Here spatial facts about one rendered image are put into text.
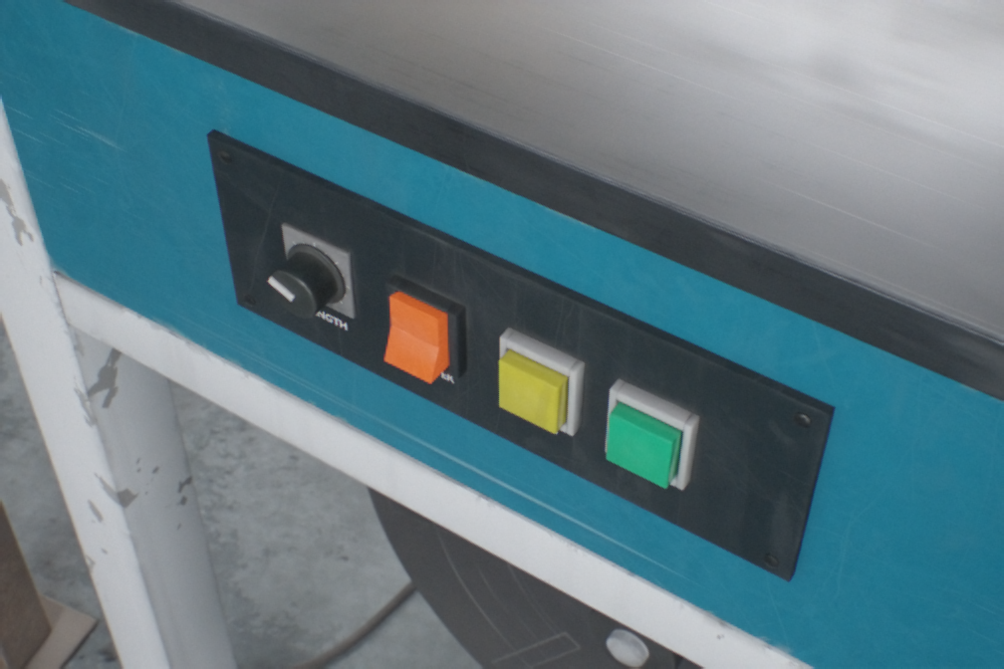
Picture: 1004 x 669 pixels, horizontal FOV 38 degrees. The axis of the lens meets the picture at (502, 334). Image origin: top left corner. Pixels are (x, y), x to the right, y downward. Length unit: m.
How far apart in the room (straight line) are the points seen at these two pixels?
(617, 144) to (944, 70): 0.12
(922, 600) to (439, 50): 0.24
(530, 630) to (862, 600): 0.51
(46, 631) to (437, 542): 0.38
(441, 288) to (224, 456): 0.84
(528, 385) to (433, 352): 0.04
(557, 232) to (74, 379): 0.37
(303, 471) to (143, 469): 0.48
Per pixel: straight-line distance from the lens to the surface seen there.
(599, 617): 0.88
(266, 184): 0.55
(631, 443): 0.50
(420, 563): 1.03
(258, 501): 1.31
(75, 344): 0.76
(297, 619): 1.23
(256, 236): 0.58
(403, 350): 0.53
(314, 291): 0.54
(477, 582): 1.00
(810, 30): 0.51
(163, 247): 0.64
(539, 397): 0.51
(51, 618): 1.26
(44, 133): 0.65
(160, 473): 0.86
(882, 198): 0.45
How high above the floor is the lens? 1.02
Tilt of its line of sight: 46 degrees down
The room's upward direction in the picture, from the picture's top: straight up
